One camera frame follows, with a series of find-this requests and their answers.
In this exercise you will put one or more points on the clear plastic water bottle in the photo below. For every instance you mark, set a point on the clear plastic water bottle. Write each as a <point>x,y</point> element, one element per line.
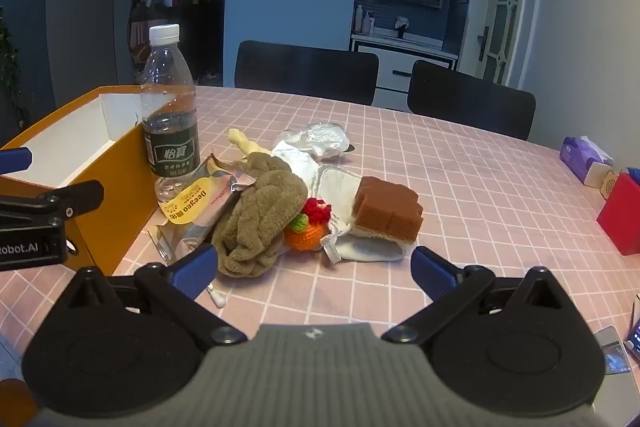
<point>170,147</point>

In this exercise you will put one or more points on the small cream speaker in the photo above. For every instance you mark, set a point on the small cream speaker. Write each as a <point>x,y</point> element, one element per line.
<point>607,182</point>

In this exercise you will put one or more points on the orange red crochet toy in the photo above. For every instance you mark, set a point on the orange red crochet toy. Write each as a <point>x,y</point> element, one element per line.
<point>305,234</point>

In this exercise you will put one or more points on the dark sideboard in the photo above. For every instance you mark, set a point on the dark sideboard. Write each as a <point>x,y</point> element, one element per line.
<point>195,37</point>

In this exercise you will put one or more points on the crumpled white plastic bag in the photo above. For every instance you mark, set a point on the crumpled white plastic bag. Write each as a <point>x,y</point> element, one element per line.
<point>315,136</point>

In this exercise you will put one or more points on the silver snack packet yellow label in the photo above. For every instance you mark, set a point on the silver snack packet yellow label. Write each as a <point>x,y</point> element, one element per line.
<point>200,202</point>

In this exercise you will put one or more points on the crumpled white cloth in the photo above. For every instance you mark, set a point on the crumpled white cloth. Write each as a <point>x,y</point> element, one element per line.
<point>297,164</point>

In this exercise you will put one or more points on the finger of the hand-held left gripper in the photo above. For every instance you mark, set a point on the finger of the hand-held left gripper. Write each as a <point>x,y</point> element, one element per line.
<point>12,158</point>
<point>75,197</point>

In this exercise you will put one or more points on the pale yellow soft toy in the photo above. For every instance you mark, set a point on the pale yellow soft toy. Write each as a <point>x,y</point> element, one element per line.
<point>245,143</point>

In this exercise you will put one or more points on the brown sponge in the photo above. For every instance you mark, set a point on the brown sponge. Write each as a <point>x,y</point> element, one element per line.
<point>387,207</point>

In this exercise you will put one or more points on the brown fluffy towel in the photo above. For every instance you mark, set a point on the brown fluffy towel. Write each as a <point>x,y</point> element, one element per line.
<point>260,207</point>

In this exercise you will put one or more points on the purple tissue pack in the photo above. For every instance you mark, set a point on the purple tissue pack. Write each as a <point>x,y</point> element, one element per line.
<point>582,157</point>

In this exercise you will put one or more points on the white floor cabinet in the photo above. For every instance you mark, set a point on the white floor cabinet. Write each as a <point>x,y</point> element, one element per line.
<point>400,62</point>

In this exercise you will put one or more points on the black chair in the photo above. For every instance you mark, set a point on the black chair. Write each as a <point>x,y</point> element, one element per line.
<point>470,99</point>
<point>305,69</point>

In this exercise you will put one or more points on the orange cardboard box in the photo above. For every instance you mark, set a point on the orange cardboard box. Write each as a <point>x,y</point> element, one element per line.
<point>115,187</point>

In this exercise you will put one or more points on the silver foil packet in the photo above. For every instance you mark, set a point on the silver foil packet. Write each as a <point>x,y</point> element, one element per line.
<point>612,349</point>

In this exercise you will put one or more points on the red box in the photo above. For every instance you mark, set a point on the red box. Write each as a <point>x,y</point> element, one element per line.
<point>620,217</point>

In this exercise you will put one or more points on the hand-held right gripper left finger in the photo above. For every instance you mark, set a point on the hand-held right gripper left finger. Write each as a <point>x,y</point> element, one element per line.
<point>197,264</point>

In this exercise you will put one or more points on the green leafy plant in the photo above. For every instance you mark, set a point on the green leafy plant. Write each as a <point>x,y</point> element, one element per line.
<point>10,72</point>

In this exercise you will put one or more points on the white quilted cloth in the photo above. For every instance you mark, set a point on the white quilted cloth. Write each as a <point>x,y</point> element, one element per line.
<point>335,187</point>

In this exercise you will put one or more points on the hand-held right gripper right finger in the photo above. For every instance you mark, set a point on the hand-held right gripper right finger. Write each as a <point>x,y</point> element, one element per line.
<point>432,269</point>

